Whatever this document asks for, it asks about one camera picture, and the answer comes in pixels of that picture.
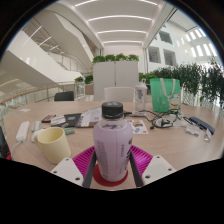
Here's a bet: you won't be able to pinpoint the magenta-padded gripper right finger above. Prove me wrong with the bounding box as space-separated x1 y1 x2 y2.
128 144 177 188

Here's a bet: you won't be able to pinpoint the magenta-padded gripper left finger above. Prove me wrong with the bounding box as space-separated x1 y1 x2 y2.
50 145 98 189

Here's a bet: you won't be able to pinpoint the pale yellow mug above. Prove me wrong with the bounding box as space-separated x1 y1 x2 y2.
34 126 72 165

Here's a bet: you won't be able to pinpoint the flat round red coaster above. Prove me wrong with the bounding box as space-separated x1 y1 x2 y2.
92 163 129 187

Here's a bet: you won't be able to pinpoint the small green packet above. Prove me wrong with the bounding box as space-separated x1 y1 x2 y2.
63 127 76 136

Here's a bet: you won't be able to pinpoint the colourful sticker sheet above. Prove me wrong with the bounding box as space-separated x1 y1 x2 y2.
126 118 150 135

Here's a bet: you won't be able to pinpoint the purple drink bottle black cap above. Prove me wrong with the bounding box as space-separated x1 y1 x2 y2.
92 101 134 183

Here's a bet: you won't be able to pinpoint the white paper card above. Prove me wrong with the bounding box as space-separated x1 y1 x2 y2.
50 115 67 127

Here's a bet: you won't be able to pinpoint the small clear plastic packet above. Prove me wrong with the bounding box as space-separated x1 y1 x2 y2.
185 124 201 137

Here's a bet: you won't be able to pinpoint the white plug adapter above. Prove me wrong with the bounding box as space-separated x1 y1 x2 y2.
31 120 44 132

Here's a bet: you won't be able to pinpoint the red and black card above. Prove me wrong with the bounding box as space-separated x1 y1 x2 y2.
41 114 57 124

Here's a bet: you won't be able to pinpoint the printed magazine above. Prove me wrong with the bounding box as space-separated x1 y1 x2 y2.
75 106 103 129

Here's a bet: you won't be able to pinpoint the dark blue flat case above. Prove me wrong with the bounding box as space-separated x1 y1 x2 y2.
188 115 216 136

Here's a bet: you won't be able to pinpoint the black and red bag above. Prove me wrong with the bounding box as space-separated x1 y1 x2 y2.
0 125 12 161

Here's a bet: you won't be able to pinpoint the green tote bag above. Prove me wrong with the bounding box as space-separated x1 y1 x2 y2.
149 77 182 114

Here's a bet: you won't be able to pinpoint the clear shaker bottle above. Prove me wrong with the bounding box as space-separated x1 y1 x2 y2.
133 81 148 113

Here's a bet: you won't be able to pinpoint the black chair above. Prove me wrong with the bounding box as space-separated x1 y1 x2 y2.
53 90 75 102

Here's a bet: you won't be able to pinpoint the small potted green plants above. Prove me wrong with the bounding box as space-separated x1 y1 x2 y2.
74 75 95 96

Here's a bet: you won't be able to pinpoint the green hedge of plants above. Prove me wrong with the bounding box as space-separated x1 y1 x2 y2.
139 57 224 109

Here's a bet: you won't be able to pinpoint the white planter cabinet with plants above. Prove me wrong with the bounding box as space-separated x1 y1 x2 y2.
92 53 140 102

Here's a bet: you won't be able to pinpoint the ceiling light strips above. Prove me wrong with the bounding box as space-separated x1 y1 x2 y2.
73 0 159 45

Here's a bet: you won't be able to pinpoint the black cable bundle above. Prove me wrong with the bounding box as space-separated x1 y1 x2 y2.
123 109 182 131

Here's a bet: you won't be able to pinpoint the white power strip with cable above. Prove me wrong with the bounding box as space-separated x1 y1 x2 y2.
10 120 31 158

